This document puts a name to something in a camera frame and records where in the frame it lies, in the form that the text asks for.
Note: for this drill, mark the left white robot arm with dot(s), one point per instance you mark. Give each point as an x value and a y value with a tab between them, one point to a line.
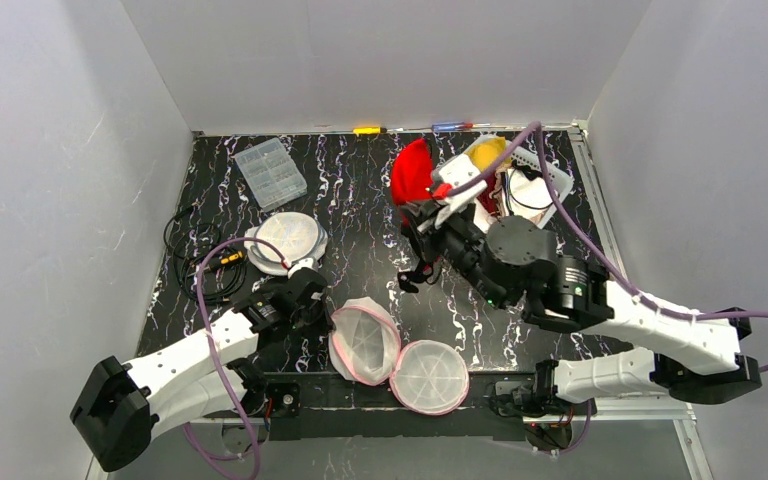
124	406

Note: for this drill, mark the white mesh bag blue zipper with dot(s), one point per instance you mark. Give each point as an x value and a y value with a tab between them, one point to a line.
297	236

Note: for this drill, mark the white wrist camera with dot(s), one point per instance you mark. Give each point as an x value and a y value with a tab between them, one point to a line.
309	263
459	184

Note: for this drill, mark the aluminium side rail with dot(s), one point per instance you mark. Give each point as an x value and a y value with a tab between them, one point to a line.
644	408

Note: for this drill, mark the yellow bra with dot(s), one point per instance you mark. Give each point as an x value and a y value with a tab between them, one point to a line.
485	152

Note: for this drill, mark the yellow handled screwdriver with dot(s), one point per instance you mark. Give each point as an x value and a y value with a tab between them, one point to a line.
376	130

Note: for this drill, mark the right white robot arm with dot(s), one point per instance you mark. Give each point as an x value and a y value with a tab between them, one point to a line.
513	262

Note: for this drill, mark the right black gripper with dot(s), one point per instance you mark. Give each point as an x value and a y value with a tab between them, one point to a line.
428	221

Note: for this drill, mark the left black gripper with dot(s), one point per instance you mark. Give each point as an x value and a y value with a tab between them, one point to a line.
311	287

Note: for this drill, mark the bright red black bra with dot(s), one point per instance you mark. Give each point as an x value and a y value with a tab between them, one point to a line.
411	181

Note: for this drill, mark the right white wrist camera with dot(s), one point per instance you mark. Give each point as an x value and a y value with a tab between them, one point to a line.
459	184

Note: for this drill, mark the clear plastic organizer box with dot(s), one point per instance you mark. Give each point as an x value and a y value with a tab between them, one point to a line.
271	174

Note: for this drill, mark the white mesh bag pink zipper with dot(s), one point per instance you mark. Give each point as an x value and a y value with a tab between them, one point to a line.
365	346

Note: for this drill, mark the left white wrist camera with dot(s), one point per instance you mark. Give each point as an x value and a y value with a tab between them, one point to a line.
309	263

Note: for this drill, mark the blue red handled screwdriver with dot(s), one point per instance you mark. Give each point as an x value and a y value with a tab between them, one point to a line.
451	126

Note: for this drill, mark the black base frame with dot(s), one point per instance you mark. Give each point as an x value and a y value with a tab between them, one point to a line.
323	405

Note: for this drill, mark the white bra black trim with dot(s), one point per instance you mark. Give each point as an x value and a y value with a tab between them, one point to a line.
525	194

